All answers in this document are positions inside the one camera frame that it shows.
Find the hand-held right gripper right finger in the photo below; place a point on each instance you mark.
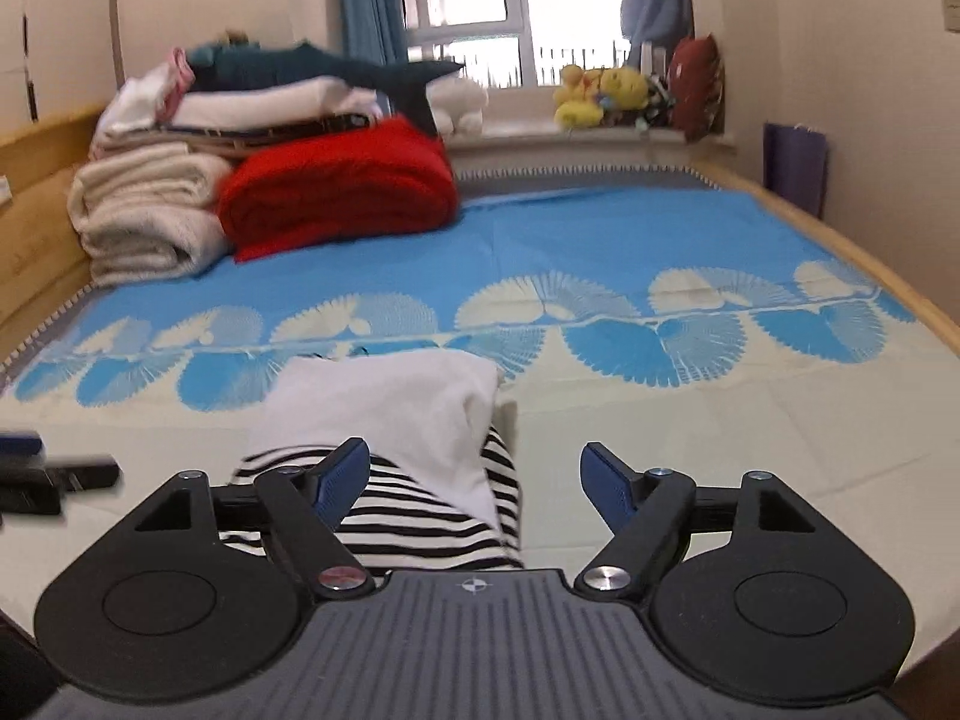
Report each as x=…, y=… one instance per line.
x=607, y=487

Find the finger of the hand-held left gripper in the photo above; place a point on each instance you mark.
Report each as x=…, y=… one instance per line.
x=19, y=444
x=75, y=474

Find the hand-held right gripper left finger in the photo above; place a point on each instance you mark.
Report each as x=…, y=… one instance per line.
x=341, y=476

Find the black white striped shirt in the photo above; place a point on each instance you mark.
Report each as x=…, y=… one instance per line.
x=390, y=405

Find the blue patterned bedsheet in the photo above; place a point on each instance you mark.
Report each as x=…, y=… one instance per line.
x=600, y=240

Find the cream fleece blanket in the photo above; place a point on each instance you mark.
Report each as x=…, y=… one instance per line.
x=142, y=217

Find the red knitted blanket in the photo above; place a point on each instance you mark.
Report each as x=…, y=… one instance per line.
x=337, y=187

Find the white windowsill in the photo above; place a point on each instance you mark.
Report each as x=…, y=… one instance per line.
x=562, y=146

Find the dark striped folded blanket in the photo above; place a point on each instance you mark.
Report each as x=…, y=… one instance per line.
x=300, y=129

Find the purple paper bag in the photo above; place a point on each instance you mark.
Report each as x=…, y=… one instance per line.
x=795, y=169

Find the yellow plush toy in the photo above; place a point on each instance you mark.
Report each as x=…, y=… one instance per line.
x=600, y=94

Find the pink cloth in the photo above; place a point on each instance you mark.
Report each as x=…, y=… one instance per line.
x=180, y=75

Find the dark red cushion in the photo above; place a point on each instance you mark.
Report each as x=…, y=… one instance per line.
x=694, y=86

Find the teal shark plush toy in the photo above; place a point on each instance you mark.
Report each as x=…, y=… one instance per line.
x=300, y=64

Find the white framed window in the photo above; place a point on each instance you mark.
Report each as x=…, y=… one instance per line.
x=517, y=15

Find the wooden bed frame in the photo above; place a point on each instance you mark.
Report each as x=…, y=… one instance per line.
x=41, y=240

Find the wall switch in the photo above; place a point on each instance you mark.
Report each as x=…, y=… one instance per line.
x=951, y=13

